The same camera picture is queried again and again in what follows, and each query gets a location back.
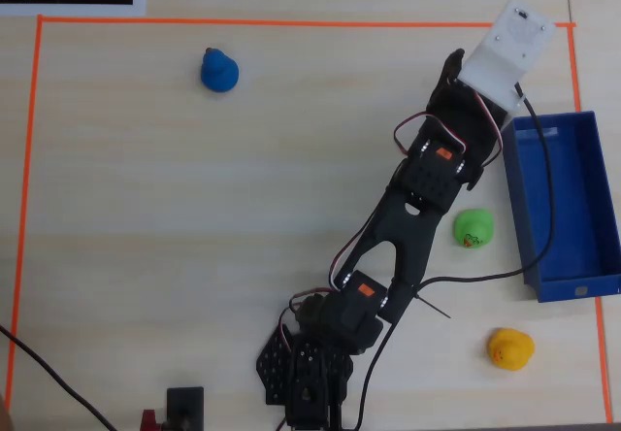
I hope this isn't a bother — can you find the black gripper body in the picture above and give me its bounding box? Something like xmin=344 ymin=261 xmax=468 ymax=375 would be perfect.
xmin=425 ymin=79 xmax=507 ymax=192

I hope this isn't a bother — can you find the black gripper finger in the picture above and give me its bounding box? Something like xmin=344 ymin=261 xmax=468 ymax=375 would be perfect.
xmin=439 ymin=49 xmax=466 ymax=112

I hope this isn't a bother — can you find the green rubber duck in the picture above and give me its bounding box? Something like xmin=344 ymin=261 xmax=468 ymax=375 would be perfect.
xmin=452 ymin=208 xmax=497 ymax=251

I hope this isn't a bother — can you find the blue plastic box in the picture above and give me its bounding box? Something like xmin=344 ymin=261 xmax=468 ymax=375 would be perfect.
xmin=501 ymin=111 xmax=621 ymax=304

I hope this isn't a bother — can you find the yellow rubber duck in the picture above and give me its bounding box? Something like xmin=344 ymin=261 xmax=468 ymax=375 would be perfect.
xmin=487 ymin=327 xmax=536 ymax=372

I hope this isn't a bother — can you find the blue rubber duck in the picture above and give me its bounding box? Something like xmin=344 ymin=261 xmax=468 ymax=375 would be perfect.
xmin=200 ymin=47 xmax=241 ymax=93

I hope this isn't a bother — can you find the orange tape strip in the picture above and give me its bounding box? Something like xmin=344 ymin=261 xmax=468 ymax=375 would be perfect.
xmin=3 ymin=15 xmax=45 ymax=403
xmin=37 ymin=14 xmax=577 ymax=30
xmin=566 ymin=22 xmax=613 ymax=425

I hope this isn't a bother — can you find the black clamp block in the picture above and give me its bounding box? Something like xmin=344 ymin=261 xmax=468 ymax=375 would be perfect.
xmin=166 ymin=385 xmax=206 ymax=431

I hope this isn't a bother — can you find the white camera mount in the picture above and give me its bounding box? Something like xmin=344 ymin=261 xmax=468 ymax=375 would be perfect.
xmin=457 ymin=0 xmax=557 ymax=126

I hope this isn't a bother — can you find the red white servo wire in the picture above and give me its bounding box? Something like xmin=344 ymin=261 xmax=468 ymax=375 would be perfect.
xmin=393 ymin=94 xmax=505 ymax=166
xmin=328 ymin=206 xmax=384 ymax=292

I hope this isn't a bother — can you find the black camera cable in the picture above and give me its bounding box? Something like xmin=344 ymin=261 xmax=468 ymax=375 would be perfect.
xmin=352 ymin=81 xmax=557 ymax=431

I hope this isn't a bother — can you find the thick black cable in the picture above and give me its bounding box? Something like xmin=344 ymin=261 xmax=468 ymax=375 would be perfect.
xmin=0 ymin=324 xmax=118 ymax=431

